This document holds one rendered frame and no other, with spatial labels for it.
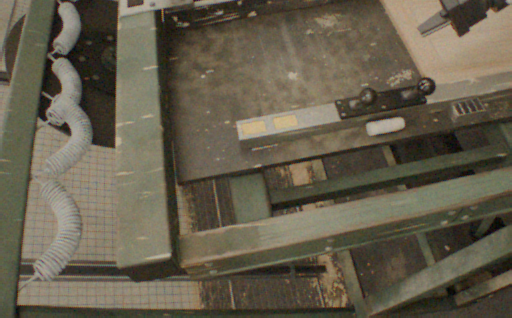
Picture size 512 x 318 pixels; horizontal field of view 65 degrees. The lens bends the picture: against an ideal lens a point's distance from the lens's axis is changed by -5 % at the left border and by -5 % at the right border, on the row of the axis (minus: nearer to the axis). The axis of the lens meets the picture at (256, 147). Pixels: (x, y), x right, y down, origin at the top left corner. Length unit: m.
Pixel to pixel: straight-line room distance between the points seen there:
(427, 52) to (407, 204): 0.44
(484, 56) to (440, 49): 0.11
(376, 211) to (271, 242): 0.20
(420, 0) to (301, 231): 0.77
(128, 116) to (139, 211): 0.23
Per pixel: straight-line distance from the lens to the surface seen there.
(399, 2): 1.26
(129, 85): 0.98
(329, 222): 0.80
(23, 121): 1.43
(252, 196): 0.92
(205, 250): 0.79
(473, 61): 1.16
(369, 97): 0.83
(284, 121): 0.92
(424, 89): 0.87
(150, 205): 0.80
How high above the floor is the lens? 2.10
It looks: 28 degrees down
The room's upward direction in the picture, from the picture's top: 82 degrees counter-clockwise
